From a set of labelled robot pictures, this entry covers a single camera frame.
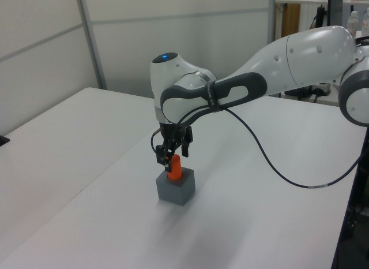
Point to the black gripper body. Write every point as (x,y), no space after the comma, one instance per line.
(176,136)

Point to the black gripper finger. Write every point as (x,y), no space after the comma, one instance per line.
(162,157)
(185,150)

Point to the orange cylinder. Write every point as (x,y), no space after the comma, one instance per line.
(176,169)

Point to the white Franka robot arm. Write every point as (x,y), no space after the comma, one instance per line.
(302,55)

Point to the grey block with round hole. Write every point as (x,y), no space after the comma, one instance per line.
(176,192)

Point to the black control box with button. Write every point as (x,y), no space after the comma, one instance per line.
(317,90)

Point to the clear plastic bottle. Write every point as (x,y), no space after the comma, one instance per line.
(353,23)

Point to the grey partition post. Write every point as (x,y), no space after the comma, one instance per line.
(92,41)

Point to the black metal frame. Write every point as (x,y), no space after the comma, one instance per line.
(363,179)

